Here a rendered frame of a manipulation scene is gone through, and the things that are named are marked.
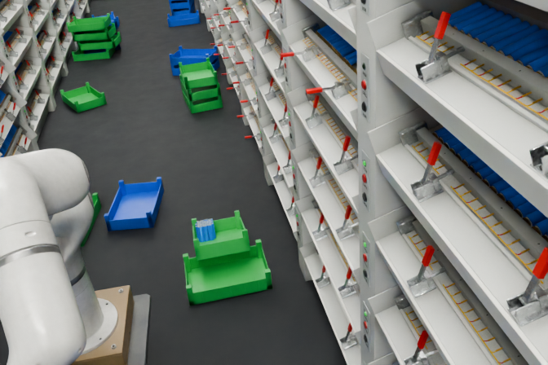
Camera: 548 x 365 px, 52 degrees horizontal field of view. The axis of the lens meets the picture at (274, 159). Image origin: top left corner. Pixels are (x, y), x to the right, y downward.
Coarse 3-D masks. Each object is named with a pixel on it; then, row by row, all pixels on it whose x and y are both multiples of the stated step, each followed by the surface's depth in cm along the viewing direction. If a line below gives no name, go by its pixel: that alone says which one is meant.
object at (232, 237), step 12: (192, 228) 228; (216, 228) 235; (228, 228) 236; (240, 228) 235; (216, 240) 224; (228, 240) 206; (240, 240) 207; (204, 252) 205; (216, 252) 206; (228, 252) 207; (240, 252) 207
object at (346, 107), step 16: (288, 32) 160; (304, 32) 159; (304, 64) 146; (320, 64) 142; (352, 64) 135; (320, 80) 135; (336, 80) 132; (336, 112) 127; (352, 112) 107; (352, 128) 114
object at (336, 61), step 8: (312, 32) 156; (304, 40) 157; (312, 40) 152; (320, 40) 149; (320, 48) 145; (328, 48) 142; (328, 56) 139; (336, 56) 136; (328, 64) 138; (336, 64) 133; (344, 64) 131; (336, 72) 132; (344, 72) 128; (352, 72) 126; (352, 80) 123; (352, 96) 120
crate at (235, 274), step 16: (256, 240) 215; (224, 256) 216; (240, 256) 217; (256, 256) 219; (192, 272) 214; (208, 272) 213; (224, 272) 212; (240, 272) 211; (256, 272) 211; (192, 288) 206; (208, 288) 205; (224, 288) 198; (240, 288) 200; (256, 288) 201; (192, 304) 198
